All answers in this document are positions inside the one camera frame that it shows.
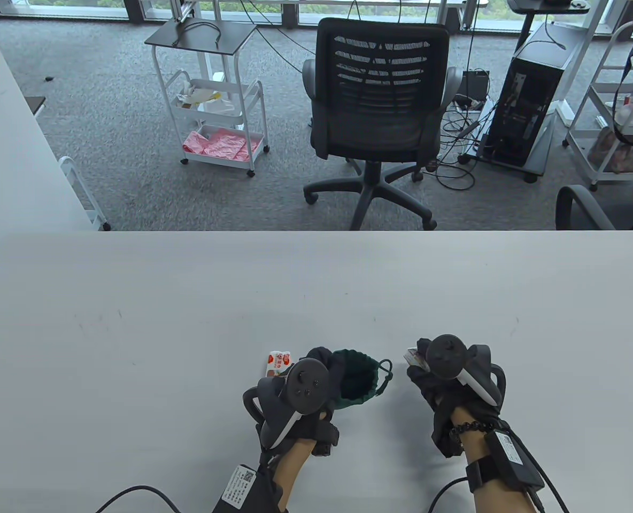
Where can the aluminium frame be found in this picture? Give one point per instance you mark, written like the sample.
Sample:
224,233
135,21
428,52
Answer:
180,10

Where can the pink plastic bags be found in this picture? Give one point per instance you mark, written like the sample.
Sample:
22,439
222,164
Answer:
220,144

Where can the white plastic bag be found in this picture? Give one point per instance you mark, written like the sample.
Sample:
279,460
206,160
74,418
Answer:
217,107

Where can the grey computer tower stand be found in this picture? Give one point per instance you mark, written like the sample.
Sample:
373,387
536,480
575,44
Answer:
535,155

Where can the dark grey chair armrest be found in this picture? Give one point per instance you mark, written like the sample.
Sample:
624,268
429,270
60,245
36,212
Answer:
568,203

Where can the black labelled left wrist module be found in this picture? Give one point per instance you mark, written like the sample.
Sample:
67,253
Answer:
239,486

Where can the white red snack packet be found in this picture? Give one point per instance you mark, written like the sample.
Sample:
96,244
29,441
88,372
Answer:
276,360

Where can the person's left hand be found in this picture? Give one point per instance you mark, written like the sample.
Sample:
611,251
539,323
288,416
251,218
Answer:
322,354

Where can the dark standing desk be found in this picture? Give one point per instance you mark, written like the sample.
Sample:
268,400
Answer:
530,4

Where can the black computer tower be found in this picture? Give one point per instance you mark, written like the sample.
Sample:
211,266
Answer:
525,107

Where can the grey hand controller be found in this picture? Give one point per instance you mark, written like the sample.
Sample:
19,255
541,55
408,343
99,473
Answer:
306,379
447,355

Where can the black mesh office chair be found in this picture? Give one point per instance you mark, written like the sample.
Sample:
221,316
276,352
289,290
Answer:
380,117

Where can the white metal rack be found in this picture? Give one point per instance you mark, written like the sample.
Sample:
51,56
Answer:
70,171

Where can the person's left forearm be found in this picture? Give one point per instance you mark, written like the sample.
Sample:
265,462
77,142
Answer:
292,470

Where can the grey left hand controller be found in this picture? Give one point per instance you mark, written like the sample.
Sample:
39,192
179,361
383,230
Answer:
306,379

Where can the white cart with dark top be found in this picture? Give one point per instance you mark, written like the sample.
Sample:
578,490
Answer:
201,35

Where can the person's right forearm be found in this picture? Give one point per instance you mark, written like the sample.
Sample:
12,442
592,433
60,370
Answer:
471,443

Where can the colourful printed snack packet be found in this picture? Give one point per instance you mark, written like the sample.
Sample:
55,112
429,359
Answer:
414,357

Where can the person's right hand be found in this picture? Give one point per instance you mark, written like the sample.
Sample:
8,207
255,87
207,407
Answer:
434,393

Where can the small dark side table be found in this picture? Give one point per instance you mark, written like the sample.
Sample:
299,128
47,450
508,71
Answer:
34,104

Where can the white desk leg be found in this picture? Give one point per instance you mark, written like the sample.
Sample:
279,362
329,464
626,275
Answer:
589,48

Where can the grey right hand controller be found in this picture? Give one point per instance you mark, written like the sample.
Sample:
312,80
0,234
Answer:
447,355

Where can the black box on floor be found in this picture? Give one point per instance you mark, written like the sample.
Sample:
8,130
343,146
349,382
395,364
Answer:
477,83

